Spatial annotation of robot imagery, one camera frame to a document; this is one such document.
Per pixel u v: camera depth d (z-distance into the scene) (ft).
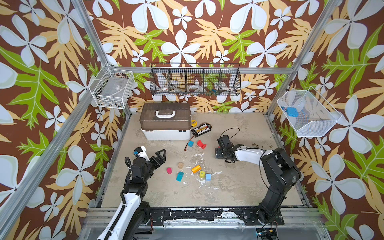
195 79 3.23
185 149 3.24
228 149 2.49
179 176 2.87
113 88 2.83
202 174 2.83
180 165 2.98
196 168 2.98
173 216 2.47
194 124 3.65
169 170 2.91
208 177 2.82
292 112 2.81
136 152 2.36
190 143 3.31
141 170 2.02
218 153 2.90
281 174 1.59
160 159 2.41
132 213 1.75
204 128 3.55
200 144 3.34
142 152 2.40
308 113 2.71
